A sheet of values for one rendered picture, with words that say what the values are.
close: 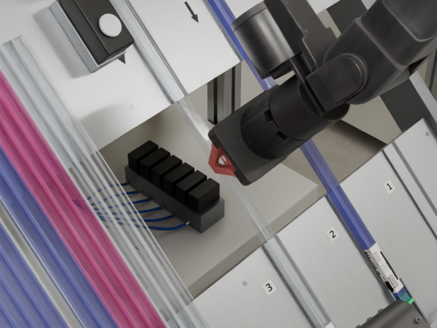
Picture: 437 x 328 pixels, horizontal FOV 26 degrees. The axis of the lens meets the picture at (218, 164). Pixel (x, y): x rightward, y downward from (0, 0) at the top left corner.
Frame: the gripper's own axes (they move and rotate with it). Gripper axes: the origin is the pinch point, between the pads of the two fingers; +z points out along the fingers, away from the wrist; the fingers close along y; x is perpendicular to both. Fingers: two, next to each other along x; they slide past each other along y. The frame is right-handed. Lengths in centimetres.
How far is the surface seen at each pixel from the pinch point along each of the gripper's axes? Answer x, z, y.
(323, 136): 12, 108, -107
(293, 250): 12.7, 1.9, -2.4
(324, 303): 19.4, 2.4, -2.0
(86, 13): -19.7, -4.8, 6.4
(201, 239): 8.0, 32.8, -12.2
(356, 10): -5.5, 0.5, -30.5
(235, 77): -9, 35, -36
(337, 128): 13, 108, -112
